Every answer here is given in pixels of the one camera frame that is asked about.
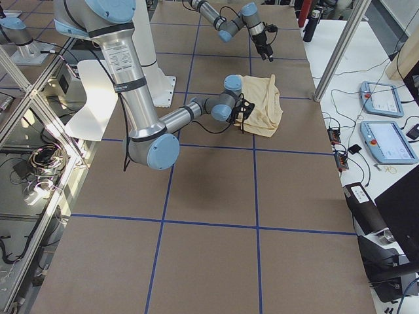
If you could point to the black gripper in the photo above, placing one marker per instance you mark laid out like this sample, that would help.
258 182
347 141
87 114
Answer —
260 42

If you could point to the beige long-sleeve printed shirt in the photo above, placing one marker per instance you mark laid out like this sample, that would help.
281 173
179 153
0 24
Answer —
265 118

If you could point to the black water bottle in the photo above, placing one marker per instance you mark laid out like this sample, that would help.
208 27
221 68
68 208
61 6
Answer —
311 25

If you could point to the upper blue teach pendant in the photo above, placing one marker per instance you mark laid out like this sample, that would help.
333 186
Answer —
381 99

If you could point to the blue teach pendant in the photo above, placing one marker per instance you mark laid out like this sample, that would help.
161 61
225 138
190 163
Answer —
387 143
381 99

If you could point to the lower blue teach pendant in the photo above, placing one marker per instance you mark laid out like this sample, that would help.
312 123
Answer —
387 143

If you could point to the white chair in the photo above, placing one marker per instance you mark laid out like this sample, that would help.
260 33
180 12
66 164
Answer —
90 122

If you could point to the black cylinder with label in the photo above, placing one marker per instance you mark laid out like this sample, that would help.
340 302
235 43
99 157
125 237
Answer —
363 208

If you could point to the black monitor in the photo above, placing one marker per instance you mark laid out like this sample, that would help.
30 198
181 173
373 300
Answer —
398 206

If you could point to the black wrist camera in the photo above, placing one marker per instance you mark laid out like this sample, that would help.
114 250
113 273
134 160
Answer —
271 28
242 110

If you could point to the aluminium frame post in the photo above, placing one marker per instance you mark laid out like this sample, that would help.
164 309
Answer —
344 40

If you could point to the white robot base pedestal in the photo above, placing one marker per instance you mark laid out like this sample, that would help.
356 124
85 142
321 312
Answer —
160 85

